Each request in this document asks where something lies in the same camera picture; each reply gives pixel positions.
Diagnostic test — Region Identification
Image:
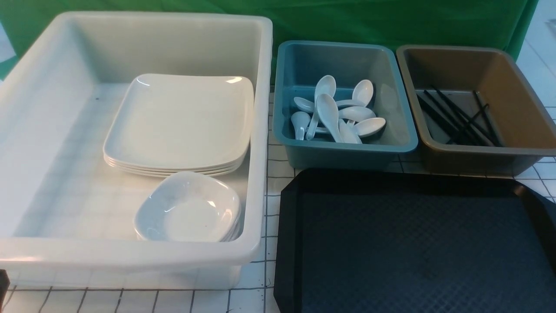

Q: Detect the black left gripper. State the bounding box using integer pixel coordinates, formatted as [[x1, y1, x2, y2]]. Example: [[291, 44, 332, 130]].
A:
[[0, 269, 10, 305]]

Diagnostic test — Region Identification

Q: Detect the white small bowl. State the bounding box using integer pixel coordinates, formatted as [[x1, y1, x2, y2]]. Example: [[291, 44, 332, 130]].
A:
[[135, 220, 241, 242], [134, 176, 242, 242]]

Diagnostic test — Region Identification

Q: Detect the large white square plate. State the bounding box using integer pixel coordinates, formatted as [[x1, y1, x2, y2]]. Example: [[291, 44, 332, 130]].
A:
[[103, 73, 255, 170]]

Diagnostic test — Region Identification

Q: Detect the white ceramic soup spoon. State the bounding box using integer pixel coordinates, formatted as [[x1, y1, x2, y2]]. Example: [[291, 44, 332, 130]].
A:
[[316, 93, 344, 143]]

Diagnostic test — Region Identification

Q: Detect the black chopstick long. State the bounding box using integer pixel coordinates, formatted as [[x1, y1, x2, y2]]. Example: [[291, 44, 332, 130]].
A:
[[430, 85, 496, 147]]

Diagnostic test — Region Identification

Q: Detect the black chopstick gold tip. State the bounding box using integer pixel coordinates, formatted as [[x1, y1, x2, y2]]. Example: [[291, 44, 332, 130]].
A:
[[446, 103, 489, 144]]

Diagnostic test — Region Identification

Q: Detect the middle stacked white plate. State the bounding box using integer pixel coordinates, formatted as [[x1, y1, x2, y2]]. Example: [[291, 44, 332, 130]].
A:
[[113, 166, 240, 177]]

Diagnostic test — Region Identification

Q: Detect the stacked white plate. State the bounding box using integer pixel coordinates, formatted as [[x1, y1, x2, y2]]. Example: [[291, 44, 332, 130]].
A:
[[103, 148, 250, 176], [113, 166, 240, 177], [106, 158, 246, 179]]

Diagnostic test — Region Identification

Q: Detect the bottom stacked white plate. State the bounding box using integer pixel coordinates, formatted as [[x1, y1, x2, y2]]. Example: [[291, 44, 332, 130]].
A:
[[106, 158, 246, 179]]

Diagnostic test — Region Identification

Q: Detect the top stacked white plate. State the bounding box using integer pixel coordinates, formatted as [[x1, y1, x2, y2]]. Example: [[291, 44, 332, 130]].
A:
[[103, 148, 250, 176]]

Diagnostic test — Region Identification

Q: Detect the large white plastic tub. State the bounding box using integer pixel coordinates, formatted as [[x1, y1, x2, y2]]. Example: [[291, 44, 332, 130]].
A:
[[1, 11, 273, 290]]

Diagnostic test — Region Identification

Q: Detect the white spoon small left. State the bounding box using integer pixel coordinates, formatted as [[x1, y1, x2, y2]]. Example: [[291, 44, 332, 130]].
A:
[[291, 111, 311, 140]]

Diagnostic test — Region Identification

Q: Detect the white spoon far left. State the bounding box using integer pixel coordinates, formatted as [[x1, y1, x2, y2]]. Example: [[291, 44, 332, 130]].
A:
[[293, 97, 369, 113]]

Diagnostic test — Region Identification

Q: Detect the teal plastic bin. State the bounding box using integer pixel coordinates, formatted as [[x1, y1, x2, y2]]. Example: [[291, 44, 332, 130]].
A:
[[272, 41, 419, 170]]

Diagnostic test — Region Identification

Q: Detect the white spoon front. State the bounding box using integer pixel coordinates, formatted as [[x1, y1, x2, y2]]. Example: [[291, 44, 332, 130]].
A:
[[338, 119, 362, 144]]

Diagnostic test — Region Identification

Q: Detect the white spoon upright left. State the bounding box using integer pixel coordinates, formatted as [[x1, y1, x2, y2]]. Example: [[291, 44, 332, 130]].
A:
[[305, 75, 336, 140]]

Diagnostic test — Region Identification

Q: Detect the black serving tray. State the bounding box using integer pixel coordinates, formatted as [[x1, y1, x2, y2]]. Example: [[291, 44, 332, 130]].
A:
[[273, 169, 556, 313]]

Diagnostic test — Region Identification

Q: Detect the white spoon centre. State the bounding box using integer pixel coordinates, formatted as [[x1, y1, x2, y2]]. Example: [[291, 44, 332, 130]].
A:
[[339, 106, 377, 123]]

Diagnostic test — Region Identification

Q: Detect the white spoon top right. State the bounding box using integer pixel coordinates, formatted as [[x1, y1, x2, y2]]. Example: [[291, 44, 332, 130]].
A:
[[347, 80, 377, 126]]

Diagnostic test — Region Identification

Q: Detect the black chopstick in bin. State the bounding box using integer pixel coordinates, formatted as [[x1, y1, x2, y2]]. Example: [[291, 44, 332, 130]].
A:
[[423, 90, 478, 145], [473, 90, 502, 147], [437, 90, 500, 147], [417, 95, 461, 144]]

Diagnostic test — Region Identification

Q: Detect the brown plastic bin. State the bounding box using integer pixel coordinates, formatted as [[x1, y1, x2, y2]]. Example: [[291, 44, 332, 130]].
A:
[[396, 44, 556, 176]]

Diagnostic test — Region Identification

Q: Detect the green cloth backdrop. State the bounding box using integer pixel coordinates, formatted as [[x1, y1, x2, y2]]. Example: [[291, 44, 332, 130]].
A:
[[0, 0, 538, 79]]

